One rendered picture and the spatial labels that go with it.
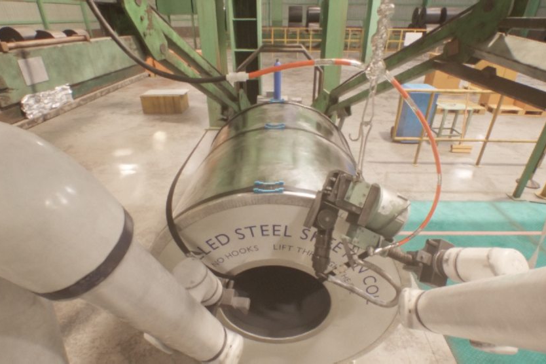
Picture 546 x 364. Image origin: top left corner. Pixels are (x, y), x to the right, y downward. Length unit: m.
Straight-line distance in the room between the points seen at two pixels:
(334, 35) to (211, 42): 2.10
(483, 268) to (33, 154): 0.80
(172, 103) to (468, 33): 6.26
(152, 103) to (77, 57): 6.28
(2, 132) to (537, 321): 0.51
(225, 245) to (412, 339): 1.63
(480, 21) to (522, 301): 1.29
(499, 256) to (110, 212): 0.73
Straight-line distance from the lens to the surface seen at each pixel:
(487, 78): 1.44
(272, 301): 1.74
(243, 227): 1.10
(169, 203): 1.21
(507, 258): 0.79
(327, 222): 0.89
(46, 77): 0.94
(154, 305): 0.45
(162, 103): 7.20
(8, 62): 0.87
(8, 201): 0.30
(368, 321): 1.55
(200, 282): 0.80
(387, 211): 0.91
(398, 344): 2.36
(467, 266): 0.84
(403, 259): 1.01
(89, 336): 2.57
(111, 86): 1.17
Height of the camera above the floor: 1.90
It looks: 29 degrees down
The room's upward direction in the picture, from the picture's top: straight up
